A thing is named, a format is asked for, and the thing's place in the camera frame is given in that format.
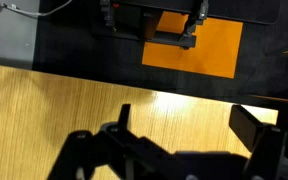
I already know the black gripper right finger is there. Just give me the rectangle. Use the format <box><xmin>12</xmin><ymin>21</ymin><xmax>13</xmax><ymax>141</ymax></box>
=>
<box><xmin>228</xmin><ymin>104</ymin><xmax>288</xmax><ymax>180</ymax></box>

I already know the black stand frame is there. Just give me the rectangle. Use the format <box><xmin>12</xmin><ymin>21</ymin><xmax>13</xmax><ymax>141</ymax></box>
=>
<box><xmin>92</xmin><ymin>6</ymin><xmax>198</xmax><ymax>50</ymax></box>

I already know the white power cable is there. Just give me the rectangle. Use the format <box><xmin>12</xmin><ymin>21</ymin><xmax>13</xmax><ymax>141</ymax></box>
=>
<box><xmin>2</xmin><ymin>0</ymin><xmax>74</xmax><ymax>18</ymax></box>

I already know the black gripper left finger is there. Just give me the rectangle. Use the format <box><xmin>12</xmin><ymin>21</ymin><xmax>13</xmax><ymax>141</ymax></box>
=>
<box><xmin>47</xmin><ymin>103</ymin><xmax>177</xmax><ymax>180</ymax></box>

